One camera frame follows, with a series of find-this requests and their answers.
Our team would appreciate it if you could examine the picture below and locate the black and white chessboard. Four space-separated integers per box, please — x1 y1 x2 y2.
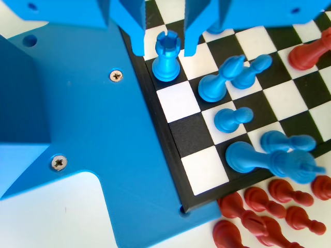
118 0 331 210

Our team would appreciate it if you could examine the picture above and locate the blue chess bishop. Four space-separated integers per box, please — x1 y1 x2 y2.
198 54 246 103

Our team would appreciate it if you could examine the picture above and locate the blue rook chess piece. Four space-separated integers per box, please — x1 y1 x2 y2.
152 30 181 83

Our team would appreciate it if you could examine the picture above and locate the blue pawn chess piece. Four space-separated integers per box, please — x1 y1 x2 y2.
214 106 254 134
231 54 274 90
260 130 317 153

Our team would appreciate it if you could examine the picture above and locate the red pawn chess piece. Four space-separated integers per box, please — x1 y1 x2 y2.
268 178 315 207
285 206 327 236
244 186 287 220

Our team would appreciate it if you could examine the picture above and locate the blue base plate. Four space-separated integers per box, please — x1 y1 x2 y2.
0 19 223 248

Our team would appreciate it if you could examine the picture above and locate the blue king chess piece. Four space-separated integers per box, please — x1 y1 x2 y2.
225 141 326 184

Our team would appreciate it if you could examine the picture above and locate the red bishop chess piece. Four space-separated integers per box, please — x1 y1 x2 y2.
311 175 331 202
218 191 268 238

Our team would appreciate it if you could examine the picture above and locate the blue chess queen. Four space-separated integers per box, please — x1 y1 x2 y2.
206 24 227 36

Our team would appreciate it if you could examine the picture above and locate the silver screw in blue plate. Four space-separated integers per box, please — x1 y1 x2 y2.
51 154 68 171
110 69 124 83

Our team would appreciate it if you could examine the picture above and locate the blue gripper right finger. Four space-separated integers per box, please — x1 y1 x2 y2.
184 0 329 57

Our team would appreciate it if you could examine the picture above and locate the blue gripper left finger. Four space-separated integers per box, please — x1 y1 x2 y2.
5 0 146 57

